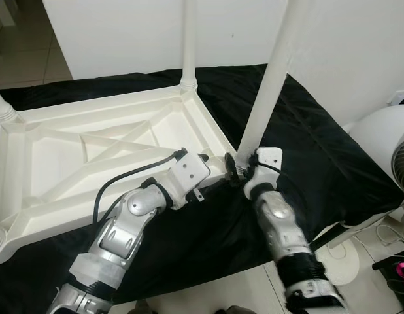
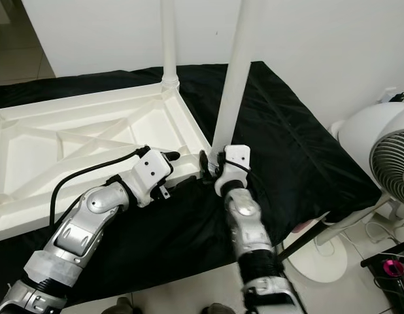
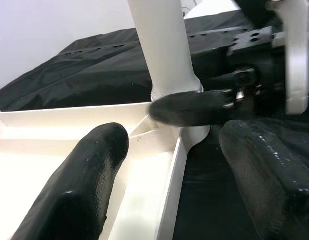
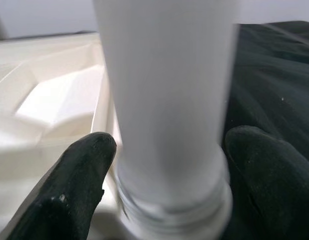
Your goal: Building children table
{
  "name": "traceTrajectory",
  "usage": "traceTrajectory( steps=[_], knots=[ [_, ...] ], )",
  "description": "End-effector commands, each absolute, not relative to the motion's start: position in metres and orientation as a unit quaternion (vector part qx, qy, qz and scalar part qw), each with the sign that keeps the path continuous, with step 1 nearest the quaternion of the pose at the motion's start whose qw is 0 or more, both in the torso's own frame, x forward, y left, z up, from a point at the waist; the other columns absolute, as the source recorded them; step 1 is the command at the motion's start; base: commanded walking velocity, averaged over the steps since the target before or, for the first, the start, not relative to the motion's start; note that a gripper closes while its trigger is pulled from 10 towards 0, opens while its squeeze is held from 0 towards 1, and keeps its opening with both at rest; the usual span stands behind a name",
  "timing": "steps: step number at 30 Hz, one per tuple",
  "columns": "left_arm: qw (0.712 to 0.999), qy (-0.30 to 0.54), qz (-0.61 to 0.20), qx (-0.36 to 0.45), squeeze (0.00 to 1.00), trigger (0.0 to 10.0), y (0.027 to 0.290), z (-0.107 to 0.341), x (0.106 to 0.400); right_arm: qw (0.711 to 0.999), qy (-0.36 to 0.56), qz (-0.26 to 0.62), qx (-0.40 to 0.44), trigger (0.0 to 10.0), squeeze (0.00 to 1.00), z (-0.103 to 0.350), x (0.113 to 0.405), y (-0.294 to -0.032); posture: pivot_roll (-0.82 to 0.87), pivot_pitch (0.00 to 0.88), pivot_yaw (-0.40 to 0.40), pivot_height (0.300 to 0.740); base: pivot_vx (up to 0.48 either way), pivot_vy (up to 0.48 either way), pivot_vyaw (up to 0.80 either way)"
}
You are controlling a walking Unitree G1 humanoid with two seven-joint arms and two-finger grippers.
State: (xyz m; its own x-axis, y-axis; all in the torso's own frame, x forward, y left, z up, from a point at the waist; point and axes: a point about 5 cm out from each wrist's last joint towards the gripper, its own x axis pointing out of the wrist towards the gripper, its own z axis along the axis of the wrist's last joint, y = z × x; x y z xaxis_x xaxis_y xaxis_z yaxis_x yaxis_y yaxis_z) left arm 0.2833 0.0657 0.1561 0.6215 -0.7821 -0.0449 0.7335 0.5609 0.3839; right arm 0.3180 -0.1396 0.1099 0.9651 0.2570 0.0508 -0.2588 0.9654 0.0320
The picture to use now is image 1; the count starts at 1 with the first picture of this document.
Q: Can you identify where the black metal frame bar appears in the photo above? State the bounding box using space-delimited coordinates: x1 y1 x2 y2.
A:
310 226 346 251

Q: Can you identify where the grey right robot foot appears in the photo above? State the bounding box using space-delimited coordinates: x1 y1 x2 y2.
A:
223 305 255 314

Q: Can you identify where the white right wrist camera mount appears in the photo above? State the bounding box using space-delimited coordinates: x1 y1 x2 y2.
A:
243 148 283 197

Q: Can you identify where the black cloth table cover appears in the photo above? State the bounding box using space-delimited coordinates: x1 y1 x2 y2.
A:
0 63 404 313

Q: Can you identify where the grey robot foot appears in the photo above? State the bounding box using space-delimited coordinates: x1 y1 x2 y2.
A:
129 300 157 314
223 305 255 314

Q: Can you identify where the black magenta hair dryer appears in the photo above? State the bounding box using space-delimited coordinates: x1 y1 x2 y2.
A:
373 256 404 308

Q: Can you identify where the grey left robot foot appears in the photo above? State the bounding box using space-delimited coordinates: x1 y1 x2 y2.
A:
129 300 157 314

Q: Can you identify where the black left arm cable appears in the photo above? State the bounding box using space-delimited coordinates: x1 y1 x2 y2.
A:
92 149 188 226

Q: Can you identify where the white plastic children tabletop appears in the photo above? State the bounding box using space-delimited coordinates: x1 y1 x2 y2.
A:
0 84 242 266

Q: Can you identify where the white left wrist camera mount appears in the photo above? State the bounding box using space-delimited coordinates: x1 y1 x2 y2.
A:
168 152 211 210

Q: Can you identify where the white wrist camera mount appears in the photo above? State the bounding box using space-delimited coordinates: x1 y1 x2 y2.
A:
168 152 211 210
243 148 283 197

